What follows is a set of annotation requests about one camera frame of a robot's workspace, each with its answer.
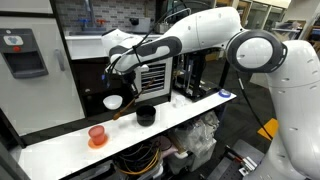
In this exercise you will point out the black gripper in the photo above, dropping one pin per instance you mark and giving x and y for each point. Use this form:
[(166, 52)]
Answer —
[(129, 79)]

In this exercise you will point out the wooden spoon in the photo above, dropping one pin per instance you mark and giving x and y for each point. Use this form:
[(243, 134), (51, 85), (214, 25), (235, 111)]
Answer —
[(128, 106)]

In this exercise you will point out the black mug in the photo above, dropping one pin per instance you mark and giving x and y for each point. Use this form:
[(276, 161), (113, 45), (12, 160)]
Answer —
[(146, 115)]

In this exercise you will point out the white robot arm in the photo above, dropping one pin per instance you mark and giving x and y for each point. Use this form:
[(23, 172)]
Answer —
[(213, 30)]

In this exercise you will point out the white bowl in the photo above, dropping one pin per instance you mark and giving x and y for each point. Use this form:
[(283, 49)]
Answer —
[(112, 101)]

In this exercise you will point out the orange plastic cup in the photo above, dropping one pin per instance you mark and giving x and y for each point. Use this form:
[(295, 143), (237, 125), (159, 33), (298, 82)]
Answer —
[(97, 135)]

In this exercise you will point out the orange saucer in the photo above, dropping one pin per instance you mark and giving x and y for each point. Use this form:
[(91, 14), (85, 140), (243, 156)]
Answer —
[(105, 142)]

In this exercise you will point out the pink plastic container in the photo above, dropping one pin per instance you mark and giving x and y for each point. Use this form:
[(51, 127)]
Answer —
[(166, 145)]

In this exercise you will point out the grey pot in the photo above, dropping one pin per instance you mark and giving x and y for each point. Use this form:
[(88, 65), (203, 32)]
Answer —
[(141, 25)]

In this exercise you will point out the white toy kitchen stove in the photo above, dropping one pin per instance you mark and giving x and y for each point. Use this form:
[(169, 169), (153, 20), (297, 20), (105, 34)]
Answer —
[(83, 46)]

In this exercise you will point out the silver pot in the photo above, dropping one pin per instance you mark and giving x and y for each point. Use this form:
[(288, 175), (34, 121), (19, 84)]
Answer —
[(161, 28)]

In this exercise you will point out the clear plastic bag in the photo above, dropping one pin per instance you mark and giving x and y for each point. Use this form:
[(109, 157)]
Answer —
[(196, 133)]

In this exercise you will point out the white plastic container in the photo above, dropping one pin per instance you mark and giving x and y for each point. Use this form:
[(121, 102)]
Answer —
[(178, 163)]

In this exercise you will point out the grey toy faucet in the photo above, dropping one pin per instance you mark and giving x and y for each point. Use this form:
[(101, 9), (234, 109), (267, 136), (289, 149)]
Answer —
[(89, 13)]

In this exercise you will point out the blue tape roll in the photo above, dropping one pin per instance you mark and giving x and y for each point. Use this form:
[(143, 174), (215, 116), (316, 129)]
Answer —
[(224, 93)]

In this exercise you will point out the white toy fridge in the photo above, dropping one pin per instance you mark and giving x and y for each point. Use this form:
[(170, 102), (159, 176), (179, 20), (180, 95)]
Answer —
[(36, 93)]

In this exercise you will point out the yellow floor marker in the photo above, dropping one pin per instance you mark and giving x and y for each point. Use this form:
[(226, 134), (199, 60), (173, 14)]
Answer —
[(270, 129)]

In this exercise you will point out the black 3D printer frame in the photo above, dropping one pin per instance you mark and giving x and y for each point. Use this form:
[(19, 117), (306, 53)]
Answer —
[(193, 76)]

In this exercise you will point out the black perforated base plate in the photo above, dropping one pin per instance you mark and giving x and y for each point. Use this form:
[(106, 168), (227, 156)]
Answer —
[(226, 163)]

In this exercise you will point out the silver metal bracket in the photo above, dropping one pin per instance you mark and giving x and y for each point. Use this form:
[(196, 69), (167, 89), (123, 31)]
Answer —
[(248, 165)]

